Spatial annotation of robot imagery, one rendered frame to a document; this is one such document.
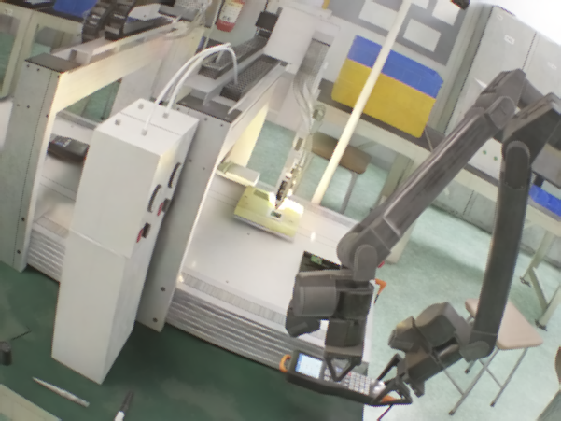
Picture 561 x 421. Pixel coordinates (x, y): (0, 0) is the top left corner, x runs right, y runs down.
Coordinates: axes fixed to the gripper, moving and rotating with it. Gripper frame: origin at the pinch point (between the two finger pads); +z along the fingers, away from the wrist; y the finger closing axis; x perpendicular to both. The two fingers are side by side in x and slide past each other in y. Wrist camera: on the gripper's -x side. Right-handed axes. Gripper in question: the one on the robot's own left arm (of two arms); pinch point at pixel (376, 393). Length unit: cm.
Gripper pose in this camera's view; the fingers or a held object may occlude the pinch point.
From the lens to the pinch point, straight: 121.6
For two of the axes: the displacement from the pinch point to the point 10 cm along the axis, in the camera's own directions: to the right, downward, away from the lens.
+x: 6.2, 7.6, 2.0
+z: -7.7, 5.4, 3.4
